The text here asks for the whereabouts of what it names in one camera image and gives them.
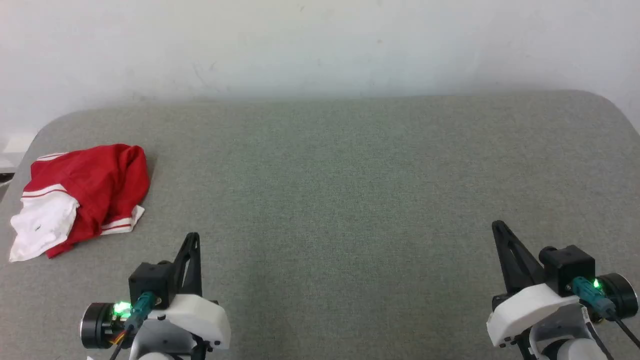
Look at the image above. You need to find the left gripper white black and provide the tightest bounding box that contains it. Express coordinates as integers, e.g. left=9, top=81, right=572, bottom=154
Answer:
left=81, top=232, right=232, bottom=352

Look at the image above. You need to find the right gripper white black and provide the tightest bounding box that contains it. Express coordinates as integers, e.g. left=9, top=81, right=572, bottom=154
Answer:
left=486, top=220, right=640, bottom=349

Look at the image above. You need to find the right black cable teal plug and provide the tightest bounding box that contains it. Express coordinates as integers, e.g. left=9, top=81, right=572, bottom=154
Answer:
left=571, top=276, right=640, bottom=350

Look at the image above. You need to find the grey fabric sofa cushion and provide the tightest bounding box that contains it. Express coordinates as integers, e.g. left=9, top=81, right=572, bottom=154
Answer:
left=0, top=90, right=640, bottom=360

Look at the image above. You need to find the red and white shirt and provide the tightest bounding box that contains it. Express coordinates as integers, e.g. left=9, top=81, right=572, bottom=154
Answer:
left=9, top=144, right=151, bottom=263

